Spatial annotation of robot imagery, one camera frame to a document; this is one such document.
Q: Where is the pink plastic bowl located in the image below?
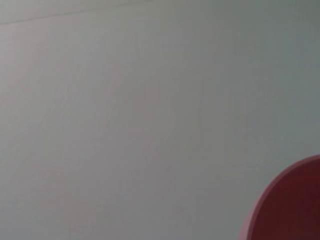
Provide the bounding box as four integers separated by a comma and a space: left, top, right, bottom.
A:
237, 154, 320, 240

